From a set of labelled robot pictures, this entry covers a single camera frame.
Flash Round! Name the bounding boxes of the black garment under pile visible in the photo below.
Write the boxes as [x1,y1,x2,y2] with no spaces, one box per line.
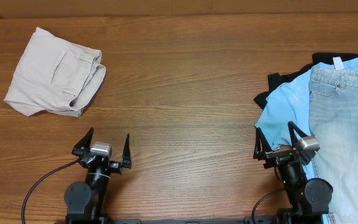
[254,52,358,109]

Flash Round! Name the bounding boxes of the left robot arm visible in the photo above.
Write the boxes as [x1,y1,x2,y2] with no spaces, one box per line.
[64,128,132,223]

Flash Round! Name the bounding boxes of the light blue printed t-shirt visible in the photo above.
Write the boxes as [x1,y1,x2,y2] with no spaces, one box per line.
[255,56,358,152]

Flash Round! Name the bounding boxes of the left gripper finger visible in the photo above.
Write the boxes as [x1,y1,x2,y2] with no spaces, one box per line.
[71,127,94,156]
[122,134,132,169]

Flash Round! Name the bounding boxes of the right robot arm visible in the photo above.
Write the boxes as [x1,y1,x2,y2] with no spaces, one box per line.
[251,121,333,224]

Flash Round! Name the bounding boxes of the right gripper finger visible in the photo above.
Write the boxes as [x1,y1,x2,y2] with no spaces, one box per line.
[253,128,272,160]
[288,121,307,146]

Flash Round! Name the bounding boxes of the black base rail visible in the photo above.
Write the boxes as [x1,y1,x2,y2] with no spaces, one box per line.
[54,215,326,224]

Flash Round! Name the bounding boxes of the light blue denim shorts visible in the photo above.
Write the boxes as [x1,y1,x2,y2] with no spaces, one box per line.
[309,68,358,223]

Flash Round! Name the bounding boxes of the folded beige shorts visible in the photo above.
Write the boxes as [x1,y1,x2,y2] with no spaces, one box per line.
[4,27,106,117]

